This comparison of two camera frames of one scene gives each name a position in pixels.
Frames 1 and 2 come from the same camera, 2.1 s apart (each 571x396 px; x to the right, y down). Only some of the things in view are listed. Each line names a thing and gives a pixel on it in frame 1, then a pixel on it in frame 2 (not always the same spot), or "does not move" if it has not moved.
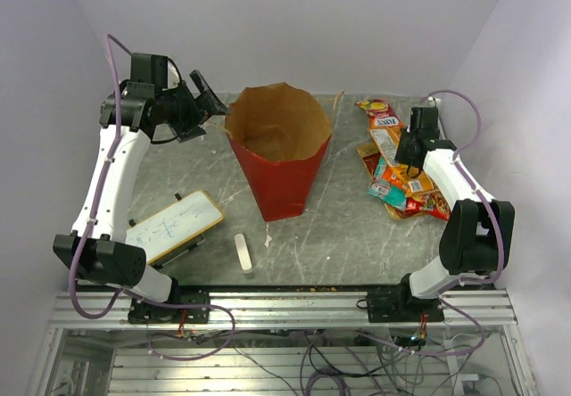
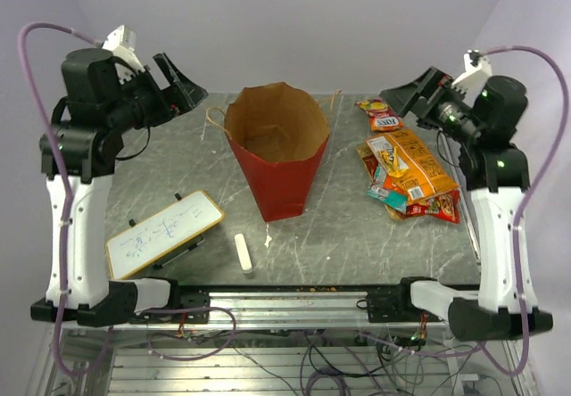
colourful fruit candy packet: (380, 113) does not move
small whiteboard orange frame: (175, 226) does not move
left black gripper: (207, 102) → (188, 94)
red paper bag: (279, 134) does not move
